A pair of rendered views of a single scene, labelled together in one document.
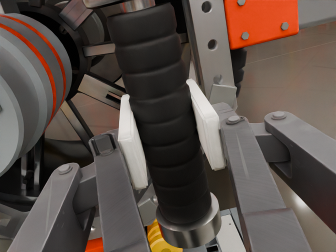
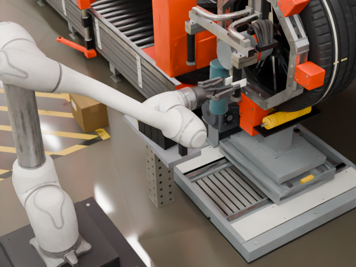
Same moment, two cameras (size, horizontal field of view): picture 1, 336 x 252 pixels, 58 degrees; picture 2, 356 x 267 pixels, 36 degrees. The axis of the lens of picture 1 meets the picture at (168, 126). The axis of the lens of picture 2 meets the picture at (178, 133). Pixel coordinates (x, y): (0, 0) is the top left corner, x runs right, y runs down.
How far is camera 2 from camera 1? 2.07 m
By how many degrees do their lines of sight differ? 53
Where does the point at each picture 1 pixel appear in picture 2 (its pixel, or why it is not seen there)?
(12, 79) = not seen: hidden behind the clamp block
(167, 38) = (236, 72)
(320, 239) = not seen: outside the picture
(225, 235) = (347, 181)
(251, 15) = (299, 76)
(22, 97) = not seen: hidden behind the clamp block
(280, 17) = (305, 82)
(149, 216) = (264, 107)
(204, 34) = (289, 71)
